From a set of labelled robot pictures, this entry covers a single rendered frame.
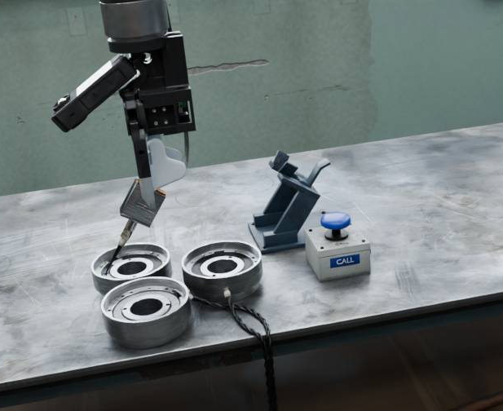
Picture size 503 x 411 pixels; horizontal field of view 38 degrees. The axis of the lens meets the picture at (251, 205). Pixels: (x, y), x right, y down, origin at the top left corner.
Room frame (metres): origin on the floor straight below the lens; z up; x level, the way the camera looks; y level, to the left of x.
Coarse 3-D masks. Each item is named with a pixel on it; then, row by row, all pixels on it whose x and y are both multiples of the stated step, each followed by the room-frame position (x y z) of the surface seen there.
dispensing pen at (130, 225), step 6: (132, 186) 0.86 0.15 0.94; (126, 198) 0.85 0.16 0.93; (120, 210) 0.85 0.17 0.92; (132, 222) 0.85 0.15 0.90; (126, 228) 0.85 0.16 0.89; (132, 228) 0.85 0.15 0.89; (126, 234) 0.85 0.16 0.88; (120, 240) 0.85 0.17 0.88; (126, 240) 0.85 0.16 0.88; (120, 246) 0.85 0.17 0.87; (114, 258) 0.85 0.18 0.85
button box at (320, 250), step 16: (352, 224) 0.89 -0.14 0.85; (320, 240) 0.86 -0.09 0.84; (336, 240) 0.85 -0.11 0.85; (352, 240) 0.85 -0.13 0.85; (320, 256) 0.83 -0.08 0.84; (336, 256) 0.83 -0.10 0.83; (352, 256) 0.83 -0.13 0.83; (368, 256) 0.84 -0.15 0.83; (320, 272) 0.83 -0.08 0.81; (336, 272) 0.83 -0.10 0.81; (352, 272) 0.83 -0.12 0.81; (368, 272) 0.84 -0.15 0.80
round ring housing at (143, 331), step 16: (128, 288) 0.79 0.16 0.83; (144, 288) 0.80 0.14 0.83; (160, 288) 0.80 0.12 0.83; (176, 288) 0.79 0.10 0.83; (112, 304) 0.77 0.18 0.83; (128, 304) 0.76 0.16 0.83; (144, 304) 0.77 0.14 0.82; (160, 304) 0.77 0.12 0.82; (112, 320) 0.71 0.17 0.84; (128, 320) 0.71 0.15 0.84; (144, 320) 0.70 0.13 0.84; (160, 320) 0.71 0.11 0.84; (176, 320) 0.72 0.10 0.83; (112, 336) 0.74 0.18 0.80; (128, 336) 0.70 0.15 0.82; (144, 336) 0.70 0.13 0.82; (160, 336) 0.70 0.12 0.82; (176, 336) 0.72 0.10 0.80
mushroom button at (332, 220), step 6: (324, 216) 0.87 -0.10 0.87; (330, 216) 0.86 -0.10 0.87; (336, 216) 0.86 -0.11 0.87; (342, 216) 0.86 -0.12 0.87; (348, 216) 0.86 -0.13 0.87; (324, 222) 0.85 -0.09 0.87; (330, 222) 0.85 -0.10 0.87; (336, 222) 0.85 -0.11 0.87; (342, 222) 0.85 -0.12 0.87; (348, 222) 0.85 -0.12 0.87; (330, 228) 0.85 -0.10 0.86; (336, 228) 0.85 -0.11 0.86; (342, 228) 0.85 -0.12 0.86; (336, 234) 0.86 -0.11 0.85
